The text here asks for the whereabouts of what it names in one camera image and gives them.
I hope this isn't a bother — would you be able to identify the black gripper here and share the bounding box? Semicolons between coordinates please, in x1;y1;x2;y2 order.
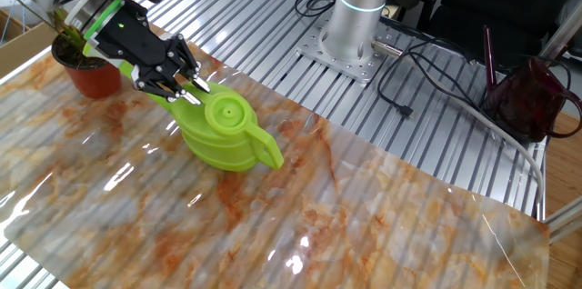
88;0;212;106

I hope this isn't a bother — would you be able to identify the green plastic watering can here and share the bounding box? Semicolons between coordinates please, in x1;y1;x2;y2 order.
84;43;286;173

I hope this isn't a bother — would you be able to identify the green plant in terracotta pot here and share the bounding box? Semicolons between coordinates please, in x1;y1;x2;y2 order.
0;0;123;100

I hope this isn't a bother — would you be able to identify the brown cardboard box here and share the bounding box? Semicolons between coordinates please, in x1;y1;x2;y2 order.
0;9;58;79

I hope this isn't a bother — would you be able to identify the orange marble pattern mat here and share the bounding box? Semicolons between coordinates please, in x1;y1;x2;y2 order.
0;6;551;289

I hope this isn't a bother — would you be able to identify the dark red transparent watering can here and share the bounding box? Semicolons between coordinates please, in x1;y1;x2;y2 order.
481;25;582;144

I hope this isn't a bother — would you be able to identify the green wrist adapter ring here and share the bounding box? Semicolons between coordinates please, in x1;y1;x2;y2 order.
82;0;125;54

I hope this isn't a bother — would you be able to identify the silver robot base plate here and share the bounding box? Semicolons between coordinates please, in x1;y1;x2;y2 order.
296;5;404;85

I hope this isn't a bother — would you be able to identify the black usb cable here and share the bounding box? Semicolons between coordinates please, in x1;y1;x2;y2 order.
376;38;478;120

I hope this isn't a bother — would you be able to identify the grey cable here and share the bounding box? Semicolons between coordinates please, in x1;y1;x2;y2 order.
408;64;547;217

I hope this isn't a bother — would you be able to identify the aluminium frame post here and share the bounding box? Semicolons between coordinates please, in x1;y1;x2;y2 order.
543;195;582;244
539;0;582;61

